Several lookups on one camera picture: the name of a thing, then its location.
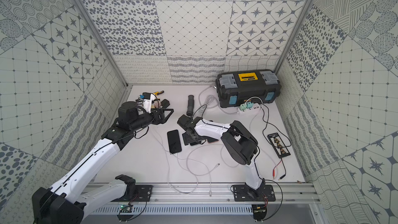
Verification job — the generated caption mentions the coiled grey power cable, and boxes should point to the coiled grey power cable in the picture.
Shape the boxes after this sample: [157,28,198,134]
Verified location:
[198,86,238,115]

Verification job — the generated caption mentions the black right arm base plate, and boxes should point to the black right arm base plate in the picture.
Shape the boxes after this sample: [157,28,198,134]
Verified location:
[230,184,276,202]

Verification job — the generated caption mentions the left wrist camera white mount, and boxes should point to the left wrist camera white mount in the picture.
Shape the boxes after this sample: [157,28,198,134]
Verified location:
[141,92,157,113]

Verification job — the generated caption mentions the white charging cable pink phone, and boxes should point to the white charging cable pink phone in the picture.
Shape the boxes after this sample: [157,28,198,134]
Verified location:
[220,146,247,169]

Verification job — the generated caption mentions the grey-green case phone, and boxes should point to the grey-green case phone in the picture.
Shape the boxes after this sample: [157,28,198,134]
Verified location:
[182,132,203,146]

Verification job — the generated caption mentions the black small device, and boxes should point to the black small device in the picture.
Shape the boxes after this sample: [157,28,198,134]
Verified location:
[159,99,170,109]

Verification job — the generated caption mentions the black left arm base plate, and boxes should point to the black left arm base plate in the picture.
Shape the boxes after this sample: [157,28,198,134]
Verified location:
[113,185,153,202]

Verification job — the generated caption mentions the pink case phone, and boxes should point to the pink case phone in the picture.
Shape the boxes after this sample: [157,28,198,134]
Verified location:
[207,137,219,144]

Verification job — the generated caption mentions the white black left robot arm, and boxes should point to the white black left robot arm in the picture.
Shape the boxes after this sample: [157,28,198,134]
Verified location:
[32,101,170,224]

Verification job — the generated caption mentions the black terminal board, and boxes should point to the black terminal board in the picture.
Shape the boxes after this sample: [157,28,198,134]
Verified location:
[267,133,291,159]

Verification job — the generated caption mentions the aluminium front rail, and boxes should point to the aluminium front rail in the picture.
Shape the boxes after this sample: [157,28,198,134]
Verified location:
[80,181,321,205]

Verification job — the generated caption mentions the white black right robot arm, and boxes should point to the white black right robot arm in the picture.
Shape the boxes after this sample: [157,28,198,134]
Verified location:
[177,115,263,190]

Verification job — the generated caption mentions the black yellow toolbox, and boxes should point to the black yellow toolbox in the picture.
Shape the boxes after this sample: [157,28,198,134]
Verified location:
[215,69,282,108]

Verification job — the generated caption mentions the white power strip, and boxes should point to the white power strip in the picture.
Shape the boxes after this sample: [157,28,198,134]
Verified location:
[238,103,262,115]

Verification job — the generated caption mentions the white charging cable blue phone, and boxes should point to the white charging cable blue phone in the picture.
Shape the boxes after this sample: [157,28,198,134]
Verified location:
[149,131,219,197]

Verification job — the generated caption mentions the green charger plugs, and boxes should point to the green charger plugs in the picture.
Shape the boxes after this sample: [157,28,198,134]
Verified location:
[239,101,254,111]

